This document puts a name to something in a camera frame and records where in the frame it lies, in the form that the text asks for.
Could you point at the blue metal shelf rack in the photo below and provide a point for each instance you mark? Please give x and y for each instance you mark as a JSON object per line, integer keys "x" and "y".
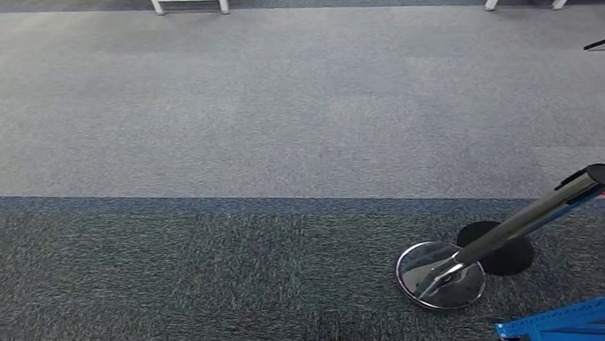
{"x": 574, "y": 320}

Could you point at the chrome stanchion with round base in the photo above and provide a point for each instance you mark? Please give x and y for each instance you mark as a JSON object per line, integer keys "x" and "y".
{"x": 518, "y": 225}

